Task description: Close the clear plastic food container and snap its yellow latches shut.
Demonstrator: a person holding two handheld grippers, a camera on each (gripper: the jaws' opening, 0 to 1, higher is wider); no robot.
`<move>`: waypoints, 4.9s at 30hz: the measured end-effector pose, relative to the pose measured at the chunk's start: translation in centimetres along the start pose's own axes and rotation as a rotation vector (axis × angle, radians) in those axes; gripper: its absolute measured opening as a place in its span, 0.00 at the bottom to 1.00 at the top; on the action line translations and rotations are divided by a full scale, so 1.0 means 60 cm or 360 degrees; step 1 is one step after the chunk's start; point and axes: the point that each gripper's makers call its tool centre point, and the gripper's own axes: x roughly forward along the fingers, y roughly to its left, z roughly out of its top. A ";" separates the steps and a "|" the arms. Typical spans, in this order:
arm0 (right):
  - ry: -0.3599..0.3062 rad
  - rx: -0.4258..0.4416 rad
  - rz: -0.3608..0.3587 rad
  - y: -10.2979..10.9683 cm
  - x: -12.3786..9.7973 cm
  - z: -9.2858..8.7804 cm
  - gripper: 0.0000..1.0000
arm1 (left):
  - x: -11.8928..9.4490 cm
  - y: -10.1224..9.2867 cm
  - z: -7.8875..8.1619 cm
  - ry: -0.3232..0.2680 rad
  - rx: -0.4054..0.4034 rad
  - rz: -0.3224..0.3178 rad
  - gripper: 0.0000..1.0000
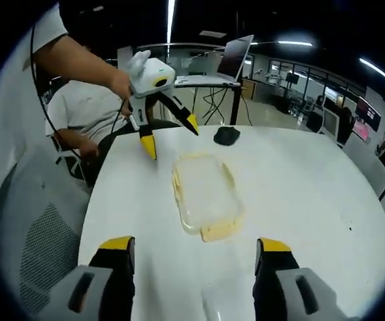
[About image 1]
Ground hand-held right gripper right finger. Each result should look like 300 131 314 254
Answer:
253 237 351 321

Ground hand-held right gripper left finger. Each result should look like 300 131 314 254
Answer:
47 235 136 321

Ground clear plastic food container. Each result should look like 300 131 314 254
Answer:
170 151 247 243

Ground person's left hand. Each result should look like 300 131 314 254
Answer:
126 49 152 78

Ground black crumpled cloth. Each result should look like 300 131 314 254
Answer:
213 126 241 146

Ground black-legged laptop desk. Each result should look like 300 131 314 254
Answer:
174 76 244 126

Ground ceiling strip light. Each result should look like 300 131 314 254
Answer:
277 39 314 48
358 57 385 87
166 0 177 43

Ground silver open laptop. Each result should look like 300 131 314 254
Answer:
174 33 255 88

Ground white office chair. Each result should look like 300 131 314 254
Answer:
49 132 90 184

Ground grey mesh office chair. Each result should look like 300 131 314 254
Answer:
0 156 94 321

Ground person's white shirt sleeve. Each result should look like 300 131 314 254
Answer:
31 2 70 54

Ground hanging black cables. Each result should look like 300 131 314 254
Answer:
192 86 231 125

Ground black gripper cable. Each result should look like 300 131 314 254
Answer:
29 18 130 164

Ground pink-lit wall monitor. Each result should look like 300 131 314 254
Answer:
355 96 383 132

